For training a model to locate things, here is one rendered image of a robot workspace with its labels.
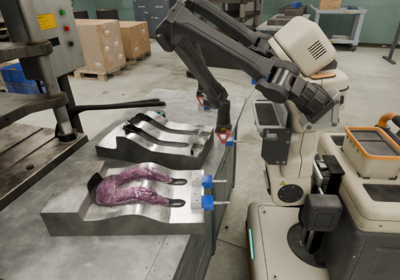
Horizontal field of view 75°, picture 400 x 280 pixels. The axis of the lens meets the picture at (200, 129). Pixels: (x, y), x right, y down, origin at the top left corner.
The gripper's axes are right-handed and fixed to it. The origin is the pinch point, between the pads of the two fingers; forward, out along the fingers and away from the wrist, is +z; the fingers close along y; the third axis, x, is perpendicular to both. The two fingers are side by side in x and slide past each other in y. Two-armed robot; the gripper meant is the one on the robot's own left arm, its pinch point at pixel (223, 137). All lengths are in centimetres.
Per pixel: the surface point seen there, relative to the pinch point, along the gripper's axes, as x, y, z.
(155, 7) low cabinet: -185, -690, 6
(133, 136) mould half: -39.4, 12.5, -8.4
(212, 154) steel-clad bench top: -4.9, 7.0, 4.4
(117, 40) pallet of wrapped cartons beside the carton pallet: -188, -372, 30
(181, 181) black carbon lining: -16.1, 32.3, -0.9
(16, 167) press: -95, 18, 6
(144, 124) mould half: -37.0, 2.3, -8.3
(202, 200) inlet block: -7.2, 43.7, -2.9
